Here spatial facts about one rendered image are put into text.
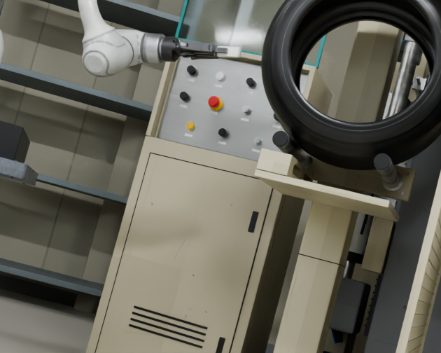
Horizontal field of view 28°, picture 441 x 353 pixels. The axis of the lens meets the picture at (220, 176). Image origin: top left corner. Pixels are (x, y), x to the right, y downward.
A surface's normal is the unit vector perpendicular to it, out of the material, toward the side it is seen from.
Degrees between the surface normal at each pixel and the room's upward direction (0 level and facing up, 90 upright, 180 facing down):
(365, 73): 90
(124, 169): 90
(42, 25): 90
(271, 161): 90
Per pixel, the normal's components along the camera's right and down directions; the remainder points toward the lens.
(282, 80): -0.36, -0.11
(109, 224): 0.15, -0.04
